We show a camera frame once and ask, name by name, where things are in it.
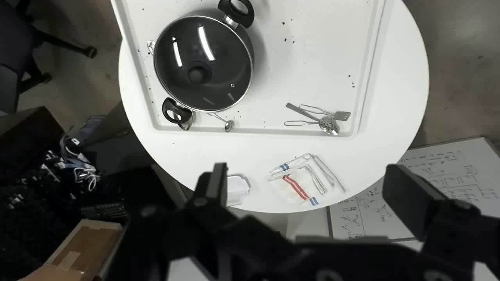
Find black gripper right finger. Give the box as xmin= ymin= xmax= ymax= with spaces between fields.
xmin=383 ymin=163 xmax=480 ymax=240

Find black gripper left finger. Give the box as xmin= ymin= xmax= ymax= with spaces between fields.
xmin=194 ymin=162 xmax=228 ymax=206

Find dark glass pot lid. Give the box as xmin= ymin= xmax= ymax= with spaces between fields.
xmin=153 ymin=15 xmax=253 ymax=110

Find black cooking pot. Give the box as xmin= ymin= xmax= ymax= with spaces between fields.
xmin=153 ymin=0 xmax=255 ymax=129

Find white plastic tray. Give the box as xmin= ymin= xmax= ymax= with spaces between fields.
xmin=111 ymin=0 xmax=389 ymax=137

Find clear plastic container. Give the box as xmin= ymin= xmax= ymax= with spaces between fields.
xmin=228 ymin=173 xmax=252 ymax=204

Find floor whiteboard with drawings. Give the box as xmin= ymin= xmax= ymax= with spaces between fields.
xmin=330 ymin=137 xmax=500 ymax=240

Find small metal spoon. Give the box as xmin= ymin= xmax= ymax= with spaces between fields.
xmin=208 ymin=112 xmax=235 ymax=132

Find round white table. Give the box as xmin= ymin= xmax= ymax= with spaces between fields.
xmin=111 ymin=0 xmax=430 ymax=213

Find folded white striped towels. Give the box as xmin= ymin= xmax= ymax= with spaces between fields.
xmin=267 ymin=152 xmax=347 ymax=206

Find cardboard box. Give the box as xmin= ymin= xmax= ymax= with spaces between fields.
xmin=21 ymin=218 xmax=122 ymax=281

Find black office chair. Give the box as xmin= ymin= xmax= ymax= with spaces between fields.
xmin=0 ymin=0 xmax=97 ymax=113

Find pile of cables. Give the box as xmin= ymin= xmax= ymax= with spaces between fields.
xmin=44 ymin=135 xmax=102 ymax=193

